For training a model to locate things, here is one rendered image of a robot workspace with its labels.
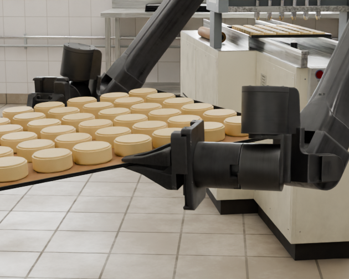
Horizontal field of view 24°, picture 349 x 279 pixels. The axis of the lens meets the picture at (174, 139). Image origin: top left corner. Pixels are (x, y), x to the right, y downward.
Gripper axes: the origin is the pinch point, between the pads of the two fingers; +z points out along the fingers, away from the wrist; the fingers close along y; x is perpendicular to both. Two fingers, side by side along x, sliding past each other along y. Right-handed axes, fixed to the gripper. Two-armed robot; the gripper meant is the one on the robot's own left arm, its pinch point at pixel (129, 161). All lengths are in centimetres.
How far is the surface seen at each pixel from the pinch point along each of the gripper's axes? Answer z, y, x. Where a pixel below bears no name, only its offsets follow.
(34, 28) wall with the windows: 290, 34, 576
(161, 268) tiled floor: 62, 102, 209
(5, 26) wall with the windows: 316, 32, 571
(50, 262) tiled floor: 110, 101, 203
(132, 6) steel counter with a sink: 200, 17, 590
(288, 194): 13, 75, 234
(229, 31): 59, 15, 336
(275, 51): 23, 18, 266
